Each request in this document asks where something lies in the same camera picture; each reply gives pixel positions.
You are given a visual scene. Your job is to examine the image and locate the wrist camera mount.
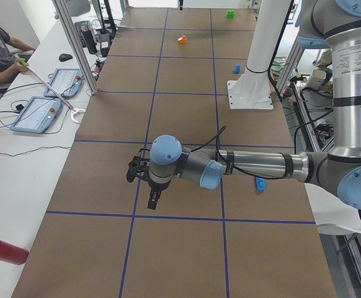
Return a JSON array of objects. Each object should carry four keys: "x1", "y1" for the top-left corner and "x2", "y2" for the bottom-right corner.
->
[{"x1": 126, "y1": 148, "x2": 151, "y2": 183}]

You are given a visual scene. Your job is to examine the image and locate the far teach pendant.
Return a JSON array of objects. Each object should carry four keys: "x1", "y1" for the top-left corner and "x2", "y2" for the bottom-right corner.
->
[{"x1": 49, "y1": 68, "x2": 84, "y2": 98}]

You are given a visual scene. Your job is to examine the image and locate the orange trapezoid block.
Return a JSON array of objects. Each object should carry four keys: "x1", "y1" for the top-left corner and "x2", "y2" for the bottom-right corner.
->
[{"x1": 177, "y1": 35, "x2": 187, "y2": 45}]

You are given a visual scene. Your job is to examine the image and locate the red cylinder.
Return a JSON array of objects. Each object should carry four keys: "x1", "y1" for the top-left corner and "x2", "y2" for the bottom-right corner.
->
[{"x1": 0, "y1": 240, "x2": 29, "y2": 265}]

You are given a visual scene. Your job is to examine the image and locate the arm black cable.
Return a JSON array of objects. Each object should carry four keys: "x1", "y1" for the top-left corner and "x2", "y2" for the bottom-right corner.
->
[{"x1": 189, "y1": 125, "x2": 293, "y2": 180}]

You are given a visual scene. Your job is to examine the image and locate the teach pendant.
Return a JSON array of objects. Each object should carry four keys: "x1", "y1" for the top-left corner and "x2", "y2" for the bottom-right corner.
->
[
  {"x1": 49, "y1": 68, "x2": 84, "y2": 98},
  {"x1": 10, "y1": 96, "x2": 62, "y2": 133}
]

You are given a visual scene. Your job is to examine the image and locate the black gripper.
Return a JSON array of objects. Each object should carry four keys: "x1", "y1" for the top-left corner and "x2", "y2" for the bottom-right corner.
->
[{"x1": 147, "y1": 181, "x2": 170, "y2": 209}]

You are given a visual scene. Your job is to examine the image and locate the aluminium frame post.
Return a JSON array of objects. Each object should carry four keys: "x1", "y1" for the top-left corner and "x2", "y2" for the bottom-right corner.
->
[{"x1": 52, "y1": 0, "x2": 98, "y2": 95}]

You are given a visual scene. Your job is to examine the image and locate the small blue block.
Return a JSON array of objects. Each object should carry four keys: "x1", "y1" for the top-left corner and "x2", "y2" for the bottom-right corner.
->
[{"x1": 234, "y1": 64, "x2": 241, "y2": 74}]

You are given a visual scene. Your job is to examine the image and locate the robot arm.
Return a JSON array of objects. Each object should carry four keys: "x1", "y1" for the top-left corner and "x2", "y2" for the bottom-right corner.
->
[{"x1": 146, "y1": 1, "x2": 361, "y2": 210}]

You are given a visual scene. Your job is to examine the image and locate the green duplo block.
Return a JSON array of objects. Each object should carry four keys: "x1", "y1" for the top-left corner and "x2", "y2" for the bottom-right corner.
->
[{"x1": 226, "y1": 10, "x2": 235, "y2": 19}]

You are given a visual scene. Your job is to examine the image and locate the black computer mouse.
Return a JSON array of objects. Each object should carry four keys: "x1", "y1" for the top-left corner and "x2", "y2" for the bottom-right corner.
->
[{"x1": 58, "y1": 53, "x2": 73, "y2": 62}]

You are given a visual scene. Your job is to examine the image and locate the reacher grabber stick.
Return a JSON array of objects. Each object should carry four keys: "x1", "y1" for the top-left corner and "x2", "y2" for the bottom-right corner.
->
[{"x1": 18, "y1": 58, "x2": 86, "y2": 124}]

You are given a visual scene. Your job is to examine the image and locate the black bottle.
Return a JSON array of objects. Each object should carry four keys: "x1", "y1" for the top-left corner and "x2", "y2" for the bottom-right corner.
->
[{"x1": 84, "y1": 30, "x2": 97, "y2": 55}]

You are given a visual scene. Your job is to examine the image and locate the long blue block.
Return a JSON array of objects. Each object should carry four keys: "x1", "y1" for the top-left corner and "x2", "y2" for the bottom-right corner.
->
[{"x1": 255, "y1": 177, "x2": 266, "y2": 192}]

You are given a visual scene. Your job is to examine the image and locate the black keyboard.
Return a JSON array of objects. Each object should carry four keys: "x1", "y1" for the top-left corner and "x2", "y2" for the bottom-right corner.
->
[{"x1": 74, "y1": 20, "x2": 91, "y2": 48}]

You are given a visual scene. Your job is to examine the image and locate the near teach pendant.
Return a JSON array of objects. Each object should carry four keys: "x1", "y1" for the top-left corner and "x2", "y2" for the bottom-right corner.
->
[{"x1": 10, "y1": 96, "x2": 62, "y2": 133}]

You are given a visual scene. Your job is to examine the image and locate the white camera pillar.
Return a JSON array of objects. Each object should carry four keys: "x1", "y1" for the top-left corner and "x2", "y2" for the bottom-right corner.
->
[{"x1": 227, "y1": 0, "x2": 292, "y2": 110}]

